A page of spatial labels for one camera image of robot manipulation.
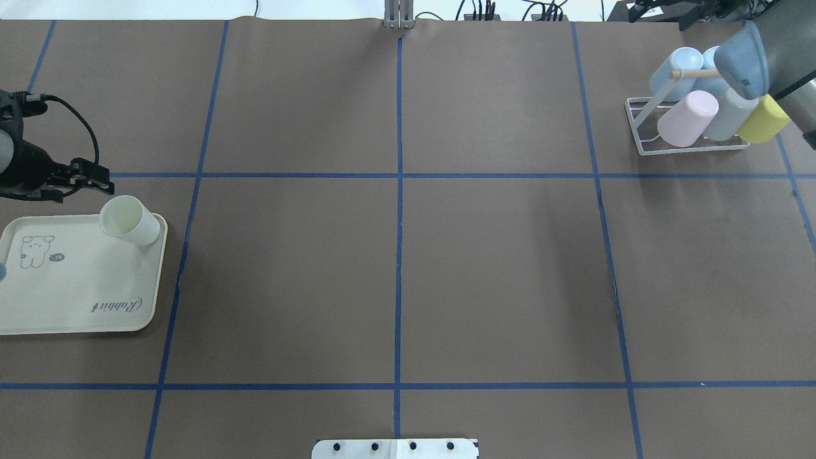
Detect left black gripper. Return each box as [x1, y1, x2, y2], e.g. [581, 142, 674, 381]
[1, 90, 115, 203]

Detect pale green cup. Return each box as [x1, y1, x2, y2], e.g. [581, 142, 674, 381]
[99, 195, 161, 247]

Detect pink plastic cup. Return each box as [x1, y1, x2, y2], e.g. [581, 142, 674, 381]
[657, 91, 719, 148]

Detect grey plastic cup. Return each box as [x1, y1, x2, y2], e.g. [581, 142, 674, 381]
[703, 88, 759, 142]

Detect yellow plastic cup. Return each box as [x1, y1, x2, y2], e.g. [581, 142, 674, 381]
[736, 95, 791, 143]

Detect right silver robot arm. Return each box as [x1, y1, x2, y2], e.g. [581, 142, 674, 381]
[714, 1, 815, 148]

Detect cream plastic tray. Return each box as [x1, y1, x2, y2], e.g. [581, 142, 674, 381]
[1, 215, 167, 336]

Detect black laptop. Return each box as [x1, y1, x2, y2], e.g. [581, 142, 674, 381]
[606, 0, 721, 22]

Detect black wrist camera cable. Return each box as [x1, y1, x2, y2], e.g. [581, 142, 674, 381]
[23, 93, 101, 166]

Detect aluminium frame post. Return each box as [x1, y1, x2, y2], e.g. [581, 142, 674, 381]
[384, 0, 416, 30]

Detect white pedestal column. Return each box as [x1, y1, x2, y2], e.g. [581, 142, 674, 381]
[311, 438, 480, 458]

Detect white wire cup rack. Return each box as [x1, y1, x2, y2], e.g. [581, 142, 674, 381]
[624, 69, 751, 156]

